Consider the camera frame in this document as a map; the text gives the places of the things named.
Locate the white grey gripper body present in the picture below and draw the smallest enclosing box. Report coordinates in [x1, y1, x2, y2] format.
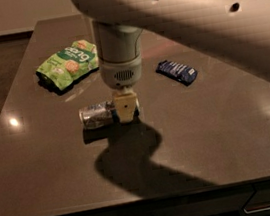
[92, 21, 142, 90]

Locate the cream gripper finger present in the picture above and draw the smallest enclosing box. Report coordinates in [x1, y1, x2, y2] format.
[112, 87, 138, 124]

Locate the silver blue redbull can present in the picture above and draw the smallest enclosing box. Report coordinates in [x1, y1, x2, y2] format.
[77, 95, 142, 132]

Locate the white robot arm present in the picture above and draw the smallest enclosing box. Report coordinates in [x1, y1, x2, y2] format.
[71, 0, 270, 123]

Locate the green rice chip bag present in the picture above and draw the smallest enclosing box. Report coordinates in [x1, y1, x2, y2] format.
[36, 40, 99, 92]

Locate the dark blue snack bar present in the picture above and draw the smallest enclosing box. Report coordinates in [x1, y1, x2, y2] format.
[156, 60, 198, 86]

